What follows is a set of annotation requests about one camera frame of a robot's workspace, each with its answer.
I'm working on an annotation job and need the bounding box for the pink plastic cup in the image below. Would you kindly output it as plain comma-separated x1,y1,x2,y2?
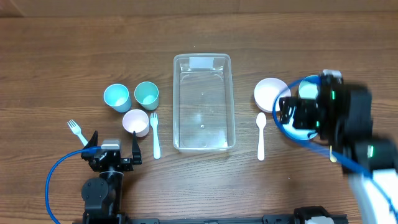
122,109,149,137

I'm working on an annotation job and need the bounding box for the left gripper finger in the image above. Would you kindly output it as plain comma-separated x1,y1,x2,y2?
132,131,142,159
84,131,98,149

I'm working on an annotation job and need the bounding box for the blue plastic bowl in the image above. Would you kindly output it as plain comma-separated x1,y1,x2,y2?
282,119,318,141

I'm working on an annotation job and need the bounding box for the pink plastic bowl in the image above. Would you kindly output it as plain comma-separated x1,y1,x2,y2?
254,78,287,113

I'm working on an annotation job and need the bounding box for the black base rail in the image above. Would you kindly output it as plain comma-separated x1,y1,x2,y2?
78,206,349,224

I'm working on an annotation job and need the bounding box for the pale green plastic fork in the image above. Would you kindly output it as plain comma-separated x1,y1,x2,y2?
67,119,88,146

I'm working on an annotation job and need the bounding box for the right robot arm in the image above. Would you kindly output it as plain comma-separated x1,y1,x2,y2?
272,73,397,223

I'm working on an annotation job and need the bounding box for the green plastic bowl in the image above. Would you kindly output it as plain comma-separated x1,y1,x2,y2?
298,75,318,100

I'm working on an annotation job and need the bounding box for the blue cable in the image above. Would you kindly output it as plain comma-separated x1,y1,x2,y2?
45,146,102,224
272,76,398,215

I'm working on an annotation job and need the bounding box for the clear plastic container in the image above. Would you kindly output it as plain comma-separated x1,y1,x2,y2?
173,53,236,152

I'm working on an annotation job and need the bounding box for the light blue plastic fork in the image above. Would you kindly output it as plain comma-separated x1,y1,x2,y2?
150,112,161,159

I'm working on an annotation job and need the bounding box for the yellow plastic fork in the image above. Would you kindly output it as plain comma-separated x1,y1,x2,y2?
329,146,337,163

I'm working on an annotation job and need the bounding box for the blue plastic cup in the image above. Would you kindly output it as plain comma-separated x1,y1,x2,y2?
103,83,132,113

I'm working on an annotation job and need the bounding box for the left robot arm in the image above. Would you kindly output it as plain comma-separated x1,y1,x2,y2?
81,131,142,224

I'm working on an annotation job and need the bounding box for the left blue cable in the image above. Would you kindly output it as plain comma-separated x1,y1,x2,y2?
45,146,102,224

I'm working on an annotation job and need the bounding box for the green plastic cup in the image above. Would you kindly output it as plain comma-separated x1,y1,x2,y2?
134,81,159,111

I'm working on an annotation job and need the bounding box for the right blue cable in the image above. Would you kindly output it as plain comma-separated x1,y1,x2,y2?
272,76,398,215

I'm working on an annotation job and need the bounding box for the pink plastic spoon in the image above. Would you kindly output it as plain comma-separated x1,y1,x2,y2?
256,112,267,161

